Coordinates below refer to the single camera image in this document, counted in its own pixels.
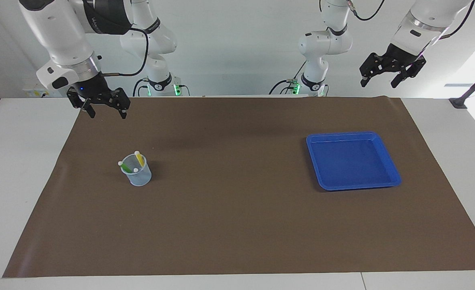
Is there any blue plastic tray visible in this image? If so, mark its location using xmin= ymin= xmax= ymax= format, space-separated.
xmin=306 ymin=131 xmax=402 ymax=191

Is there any black clamp stand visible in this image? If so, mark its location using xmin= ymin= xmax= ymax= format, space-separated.
xmin=449 ymin=64 xmax=475 ymax=110

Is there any translucent mesh pen cup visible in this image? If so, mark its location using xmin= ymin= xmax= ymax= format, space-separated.
xmin=120 ymin=153 xmax=152 ymax=186

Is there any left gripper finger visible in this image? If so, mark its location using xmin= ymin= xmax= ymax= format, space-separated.
xmin=360 ymin=52 xmax=385 ymax=87
xmin=391 ymin=60 xmax=426 ymax=88

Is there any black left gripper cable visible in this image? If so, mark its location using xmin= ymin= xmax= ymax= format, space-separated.
xmin=348 ymin=0 xmax=475 ymax=41

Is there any black left base cable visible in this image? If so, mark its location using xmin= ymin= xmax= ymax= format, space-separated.
xmin=269 ymin=60 xmax=307 ymax=95

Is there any brown table mat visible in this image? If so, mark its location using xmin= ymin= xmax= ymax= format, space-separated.
xmin=2 ymin=96 xmax=475 ymax=278

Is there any white wall socket box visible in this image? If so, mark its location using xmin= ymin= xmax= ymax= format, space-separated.
xmin=23 ymin=81 xmax=66 ymax=98

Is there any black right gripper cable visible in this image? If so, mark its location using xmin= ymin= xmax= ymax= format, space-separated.
xmin=100 ymin=25 xmax=149 ymax=77

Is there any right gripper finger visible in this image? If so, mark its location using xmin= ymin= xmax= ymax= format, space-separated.
xmin=108 ymin=87 xmax=131 ymax=120
xmin=67 ymin=90 xmax=97 ymax=119

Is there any black base cable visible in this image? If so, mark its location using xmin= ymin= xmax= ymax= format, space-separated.
xmin=269 ymin=60 xmax=307 ymax=95
xmin=133 ymin=78 xmax=151 ymax=97

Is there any black right base cable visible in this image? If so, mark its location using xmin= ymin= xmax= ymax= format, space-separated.
xmin=133 ymin=78 xmax=151 ymax=97

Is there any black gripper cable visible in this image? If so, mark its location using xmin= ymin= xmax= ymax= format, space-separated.
xmin=348 ymin=0 xmax=475 ymax=41
xmin=100 ymin=25 xmax=149 ymax=77

